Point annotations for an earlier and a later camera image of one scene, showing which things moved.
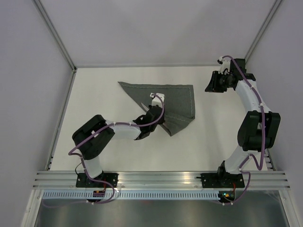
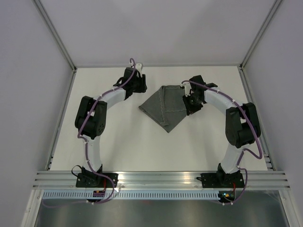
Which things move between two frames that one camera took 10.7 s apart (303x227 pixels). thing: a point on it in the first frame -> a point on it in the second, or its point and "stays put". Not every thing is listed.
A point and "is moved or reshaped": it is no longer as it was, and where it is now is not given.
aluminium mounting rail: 137,179 stays put
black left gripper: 162,119 -> 142,79
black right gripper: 213,86 -> 191,109
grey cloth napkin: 179,100 is moved or reshaped
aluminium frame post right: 271,13 stays put
